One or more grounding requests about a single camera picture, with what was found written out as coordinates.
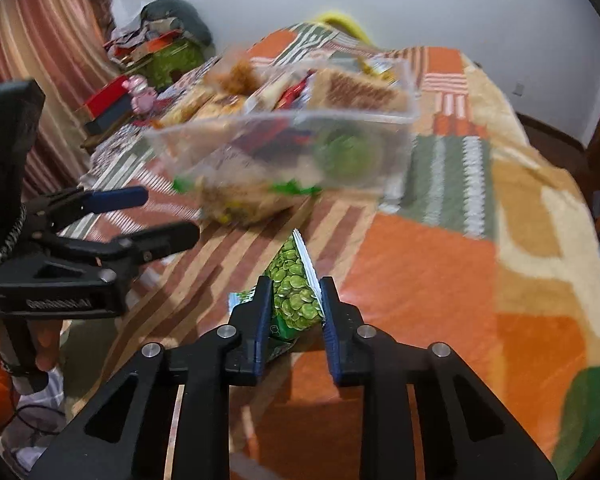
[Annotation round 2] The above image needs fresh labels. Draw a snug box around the dark box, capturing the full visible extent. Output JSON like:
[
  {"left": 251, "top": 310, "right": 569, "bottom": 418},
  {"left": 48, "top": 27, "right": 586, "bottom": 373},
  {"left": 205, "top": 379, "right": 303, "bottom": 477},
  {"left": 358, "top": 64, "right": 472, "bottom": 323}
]
[{"left": 85, "top": 95, "right": 133, "bottom": 136}]

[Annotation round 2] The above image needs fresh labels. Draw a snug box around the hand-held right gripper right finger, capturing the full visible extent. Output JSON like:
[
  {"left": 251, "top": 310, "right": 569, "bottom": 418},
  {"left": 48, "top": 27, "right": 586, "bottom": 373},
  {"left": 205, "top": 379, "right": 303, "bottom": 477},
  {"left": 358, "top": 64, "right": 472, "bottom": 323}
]
[{"left": 319, "top": 276, "right": 556, "bottom": 480}]

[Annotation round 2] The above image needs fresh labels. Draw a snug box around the green jelly cup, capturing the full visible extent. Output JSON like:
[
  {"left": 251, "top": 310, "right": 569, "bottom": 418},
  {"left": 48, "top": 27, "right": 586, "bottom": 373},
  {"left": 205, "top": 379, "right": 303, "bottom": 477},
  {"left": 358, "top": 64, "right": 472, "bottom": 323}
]
[{"left": 312, "top": 127, "right": 381, "bottom": 183}]

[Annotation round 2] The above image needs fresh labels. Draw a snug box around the striped curtain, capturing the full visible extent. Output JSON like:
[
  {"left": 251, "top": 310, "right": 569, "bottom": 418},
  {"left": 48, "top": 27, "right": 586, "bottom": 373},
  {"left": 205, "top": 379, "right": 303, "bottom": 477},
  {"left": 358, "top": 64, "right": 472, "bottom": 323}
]
[{"left": 0, "top": 0, "right": 116, "bottom": 201}]

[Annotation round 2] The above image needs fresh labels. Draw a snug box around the patchwork printed quilt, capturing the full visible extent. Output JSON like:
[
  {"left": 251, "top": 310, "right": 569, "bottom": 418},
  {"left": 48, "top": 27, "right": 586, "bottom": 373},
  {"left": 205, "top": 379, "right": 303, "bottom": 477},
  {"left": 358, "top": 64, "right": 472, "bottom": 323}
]
[{"left": 80, "top": 55, "right": 221, "bottom": 196}]

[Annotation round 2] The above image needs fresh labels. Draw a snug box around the person's left hand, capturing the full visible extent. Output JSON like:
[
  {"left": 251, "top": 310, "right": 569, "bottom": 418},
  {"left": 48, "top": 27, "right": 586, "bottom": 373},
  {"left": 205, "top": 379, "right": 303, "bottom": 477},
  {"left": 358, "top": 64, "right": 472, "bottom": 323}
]
[{"left": 30, "top": 317, "right": 65, "bottom": 372}]

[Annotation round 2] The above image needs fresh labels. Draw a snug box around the brown sandwich bread packet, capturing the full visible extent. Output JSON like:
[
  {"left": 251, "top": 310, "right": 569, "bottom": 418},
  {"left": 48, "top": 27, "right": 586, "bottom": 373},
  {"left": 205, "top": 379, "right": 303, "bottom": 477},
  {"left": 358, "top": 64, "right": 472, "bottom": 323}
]
[{"left": 310, "top": 67, "right": 413, "bottom": 116}]

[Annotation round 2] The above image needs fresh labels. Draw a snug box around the small yellow white packet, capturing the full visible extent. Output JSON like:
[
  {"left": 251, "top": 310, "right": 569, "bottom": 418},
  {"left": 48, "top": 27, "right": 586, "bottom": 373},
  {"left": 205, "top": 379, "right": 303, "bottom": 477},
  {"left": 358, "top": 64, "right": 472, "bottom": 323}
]
[{"left": 357, "top": 57, "right": 398, "bottom": 83}]

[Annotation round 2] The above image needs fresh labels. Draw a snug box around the red box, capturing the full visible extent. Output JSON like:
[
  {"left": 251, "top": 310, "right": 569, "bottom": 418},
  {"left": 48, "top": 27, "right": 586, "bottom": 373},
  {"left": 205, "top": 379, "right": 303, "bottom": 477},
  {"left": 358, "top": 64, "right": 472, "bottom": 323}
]
[{"left": 82, "top": 77, "right": 131, "bottom": 118}]

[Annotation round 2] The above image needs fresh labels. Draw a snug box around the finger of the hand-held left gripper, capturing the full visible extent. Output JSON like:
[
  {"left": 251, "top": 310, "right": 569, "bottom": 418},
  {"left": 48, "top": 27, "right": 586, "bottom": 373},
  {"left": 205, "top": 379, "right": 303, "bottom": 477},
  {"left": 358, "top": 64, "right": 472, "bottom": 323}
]
[
  {"left": 22, "top": 186, "right": 149, "bottom": 241},
  {"left": 0, "top": 221, "right": 201, "bottom": 318}
]

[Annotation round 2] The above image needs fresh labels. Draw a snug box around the pink bunny toy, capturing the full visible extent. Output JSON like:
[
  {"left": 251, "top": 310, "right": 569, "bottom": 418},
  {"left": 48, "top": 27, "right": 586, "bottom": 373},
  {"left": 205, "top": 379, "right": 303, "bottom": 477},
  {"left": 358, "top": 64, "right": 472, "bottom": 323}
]
[{"left": 127, "top": 75, "right": 158, "bottom": 113}]

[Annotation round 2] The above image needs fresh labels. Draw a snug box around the clear plastic storage container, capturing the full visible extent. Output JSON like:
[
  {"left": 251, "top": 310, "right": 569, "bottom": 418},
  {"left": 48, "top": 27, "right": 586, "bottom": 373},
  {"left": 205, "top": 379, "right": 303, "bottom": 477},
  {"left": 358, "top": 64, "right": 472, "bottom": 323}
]
[{"left": 145, "top": 55, "right": 422, "bottom": 201}]

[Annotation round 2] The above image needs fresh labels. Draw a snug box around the brown fried snack packet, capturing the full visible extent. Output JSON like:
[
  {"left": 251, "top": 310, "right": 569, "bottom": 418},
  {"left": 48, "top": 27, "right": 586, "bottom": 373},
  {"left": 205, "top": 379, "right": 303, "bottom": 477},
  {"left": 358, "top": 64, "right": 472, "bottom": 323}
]
[{"left": 215, "top": 57, "right": 263, "bottom": 96}]

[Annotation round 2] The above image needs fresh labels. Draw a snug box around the green box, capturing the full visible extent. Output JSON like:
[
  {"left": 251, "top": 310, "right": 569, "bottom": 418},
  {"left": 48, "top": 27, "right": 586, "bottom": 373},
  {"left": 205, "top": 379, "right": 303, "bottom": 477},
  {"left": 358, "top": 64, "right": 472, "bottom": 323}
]
[{"left": 147, "top": 40, "right": 206, "bottom": 91}]

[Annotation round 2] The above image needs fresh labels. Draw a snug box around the yellow plastic object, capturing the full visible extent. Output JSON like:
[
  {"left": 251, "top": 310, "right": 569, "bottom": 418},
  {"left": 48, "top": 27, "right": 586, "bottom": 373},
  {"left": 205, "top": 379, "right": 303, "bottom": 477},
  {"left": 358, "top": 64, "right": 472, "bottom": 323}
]
[{"left": 314, "top": 8, "right": 376, "bottom": 43}]

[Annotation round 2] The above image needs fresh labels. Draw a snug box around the braided cable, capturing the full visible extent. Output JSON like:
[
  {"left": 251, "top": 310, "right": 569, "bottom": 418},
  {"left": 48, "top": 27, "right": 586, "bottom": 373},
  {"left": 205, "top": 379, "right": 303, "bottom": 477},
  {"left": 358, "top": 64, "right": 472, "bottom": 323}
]
[{"left": 0, "top": 200, "right": 28, "bottom": 267}]

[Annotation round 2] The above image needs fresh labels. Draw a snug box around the orange cracker packet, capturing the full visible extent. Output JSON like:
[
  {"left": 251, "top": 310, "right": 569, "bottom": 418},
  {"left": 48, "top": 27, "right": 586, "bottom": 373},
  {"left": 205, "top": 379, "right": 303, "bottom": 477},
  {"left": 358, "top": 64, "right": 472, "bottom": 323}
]
[{"left": 157, "top": 85, "right": 246, "bottom": 128}]

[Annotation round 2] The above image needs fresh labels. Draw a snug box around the pile of papers and boxes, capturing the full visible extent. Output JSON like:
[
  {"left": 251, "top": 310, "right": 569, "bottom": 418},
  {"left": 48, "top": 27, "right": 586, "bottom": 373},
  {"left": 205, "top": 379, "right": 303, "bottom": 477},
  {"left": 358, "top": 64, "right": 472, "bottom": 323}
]
[{"left": 102, "top": 15, "right": 181, "bottom": 66}]

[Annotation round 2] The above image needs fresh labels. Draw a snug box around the red snack packet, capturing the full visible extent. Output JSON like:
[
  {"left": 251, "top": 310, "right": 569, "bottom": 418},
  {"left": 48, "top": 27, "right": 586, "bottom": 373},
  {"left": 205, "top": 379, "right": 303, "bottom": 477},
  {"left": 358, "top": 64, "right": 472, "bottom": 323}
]
[{"left": 272, "top": 75, "right": 313, "bottom": 111}]

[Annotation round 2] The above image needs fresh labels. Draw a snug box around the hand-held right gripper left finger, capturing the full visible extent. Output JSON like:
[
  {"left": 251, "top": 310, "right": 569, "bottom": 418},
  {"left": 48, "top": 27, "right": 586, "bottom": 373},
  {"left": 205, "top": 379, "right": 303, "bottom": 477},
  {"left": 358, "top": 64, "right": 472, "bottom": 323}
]
[{"left": 27, "top": 276, "right": 274, "bottom": 480}]

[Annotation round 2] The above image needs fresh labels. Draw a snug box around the green pea snack packet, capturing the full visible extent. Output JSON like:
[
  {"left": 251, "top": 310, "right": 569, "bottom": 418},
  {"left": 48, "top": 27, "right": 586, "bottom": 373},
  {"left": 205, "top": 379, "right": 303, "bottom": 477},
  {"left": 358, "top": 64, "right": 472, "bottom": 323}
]
[{"left": 228, "top": 229, "right": 327, "bottom": 366}]

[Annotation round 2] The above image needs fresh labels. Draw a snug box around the orange striped blanket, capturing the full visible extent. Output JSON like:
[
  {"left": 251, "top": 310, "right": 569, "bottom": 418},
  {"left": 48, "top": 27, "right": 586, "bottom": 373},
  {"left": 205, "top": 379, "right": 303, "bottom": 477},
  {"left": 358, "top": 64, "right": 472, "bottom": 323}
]
[{"left": 60, "top": 20, "right": 600, "bottom": 480}]

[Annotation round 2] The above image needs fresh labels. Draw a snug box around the clear nut bag green label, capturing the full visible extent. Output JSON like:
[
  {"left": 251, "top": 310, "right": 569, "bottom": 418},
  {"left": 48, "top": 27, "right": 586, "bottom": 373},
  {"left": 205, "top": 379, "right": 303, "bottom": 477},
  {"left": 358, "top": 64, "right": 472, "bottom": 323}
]
[{"left": 174, "top": 160, "right": 323, "bottom": 226}]

